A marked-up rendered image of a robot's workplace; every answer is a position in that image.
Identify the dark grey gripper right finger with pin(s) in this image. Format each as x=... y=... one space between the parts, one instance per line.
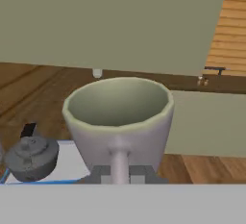
x=144 y=172

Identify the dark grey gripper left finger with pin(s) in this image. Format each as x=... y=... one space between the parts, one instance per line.
x=98 y=172

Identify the pale green mug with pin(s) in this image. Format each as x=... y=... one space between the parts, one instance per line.
x=118 y=138

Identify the white tray with blue rim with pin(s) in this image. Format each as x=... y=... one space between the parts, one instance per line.
x=71 y=162

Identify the small white door knob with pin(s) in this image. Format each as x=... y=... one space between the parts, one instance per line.
x=97 y=73

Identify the small pale knob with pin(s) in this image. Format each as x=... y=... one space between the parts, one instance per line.
x=202 y=81

